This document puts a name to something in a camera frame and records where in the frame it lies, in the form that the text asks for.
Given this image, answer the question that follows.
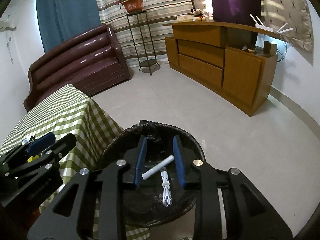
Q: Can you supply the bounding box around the potted plant orange pot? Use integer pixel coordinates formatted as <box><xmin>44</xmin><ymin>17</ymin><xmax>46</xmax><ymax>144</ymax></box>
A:
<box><xmin>117</xmin><ymin>0</ymin><xmax>144</xmax><ymax>13</ymax></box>

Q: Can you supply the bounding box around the dark brown leather sofa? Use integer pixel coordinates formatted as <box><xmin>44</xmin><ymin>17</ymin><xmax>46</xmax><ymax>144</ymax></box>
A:
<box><xmin>23</xmin><ymin>24</ymin><xmax>131</xmax><ymax>112</ymax></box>

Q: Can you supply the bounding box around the yellow wrapper with string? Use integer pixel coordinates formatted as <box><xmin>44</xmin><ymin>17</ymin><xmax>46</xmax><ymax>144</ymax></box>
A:
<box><xmin>28</xmin><ymin>155</ymin><xmax>39</xmax><ymax>162</ymax></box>

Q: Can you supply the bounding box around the striped curtain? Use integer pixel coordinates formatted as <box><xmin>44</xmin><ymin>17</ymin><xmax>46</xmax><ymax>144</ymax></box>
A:
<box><xmin>97</xmin><ymin>0</ymin><xmax>193</xmax><ymax>68</ymax></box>

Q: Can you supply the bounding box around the mickey mouse plush toy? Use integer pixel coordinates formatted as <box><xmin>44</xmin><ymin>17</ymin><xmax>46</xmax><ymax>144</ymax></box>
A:
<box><xmin>191</xmin><ymin>8</ymin><xmax>206</xmax><ymax>22</ymax></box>

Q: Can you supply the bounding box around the black trash bin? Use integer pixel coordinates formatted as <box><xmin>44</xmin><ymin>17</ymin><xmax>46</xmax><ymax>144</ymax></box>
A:
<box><xmin>97</xmin><ymin>120</ymin><xmax>205</xmax><ymax>228</ymax></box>

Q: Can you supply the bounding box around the wooden tv cabinet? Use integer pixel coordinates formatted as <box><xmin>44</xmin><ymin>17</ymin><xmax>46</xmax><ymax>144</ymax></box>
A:
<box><xmin>165</xmin><ymin>22</ymin><xmax>280</xmax><ymax>116</ymax></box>

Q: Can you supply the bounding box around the white wifi router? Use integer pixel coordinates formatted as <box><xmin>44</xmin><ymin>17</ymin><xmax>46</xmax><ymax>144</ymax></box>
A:
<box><xmin>249</xmin><ymin>13</ymin><xmax>294</xmax><ymax>34</ymax></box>

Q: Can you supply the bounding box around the black metal plant stand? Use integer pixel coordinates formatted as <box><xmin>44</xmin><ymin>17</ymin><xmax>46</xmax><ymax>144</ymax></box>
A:
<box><xmin>126</xmin><ymin>9</ymin><xmax>160</xmax><ymax>76</ymax></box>

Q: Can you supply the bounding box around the white paper stick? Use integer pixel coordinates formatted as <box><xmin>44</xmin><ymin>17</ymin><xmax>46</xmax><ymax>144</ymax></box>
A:
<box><xmin>142</xmin><ymin>155</ymin><xmax>174</xmax><ymax>180</ymax></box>

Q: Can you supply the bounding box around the purple curtain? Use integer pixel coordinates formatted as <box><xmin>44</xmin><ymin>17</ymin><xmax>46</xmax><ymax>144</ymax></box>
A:
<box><xmin>212</xmin><ymin>0</ymin><xmax>261</xmax><ymax>26</ymax></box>

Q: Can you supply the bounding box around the silver white twisted wrapper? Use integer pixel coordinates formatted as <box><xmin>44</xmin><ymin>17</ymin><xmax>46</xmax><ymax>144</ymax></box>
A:
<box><xmin>161</xmin><ymin>169</ymin><xmax>172</xmax><ymax>207</ymax></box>

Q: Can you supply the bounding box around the blue curtain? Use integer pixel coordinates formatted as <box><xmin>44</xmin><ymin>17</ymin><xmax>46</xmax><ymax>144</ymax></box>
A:
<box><xmin>36</xmin><ymin>0</ymin><xmax>101</xmax><ymax>53</ymax></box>

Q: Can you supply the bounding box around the green checkered tablecloth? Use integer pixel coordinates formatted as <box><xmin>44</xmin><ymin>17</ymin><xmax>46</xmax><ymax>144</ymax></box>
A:
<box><xmin>1</xmin><ymin>85</ymin><xmax>150</xmax><ymax>239</ymax></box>

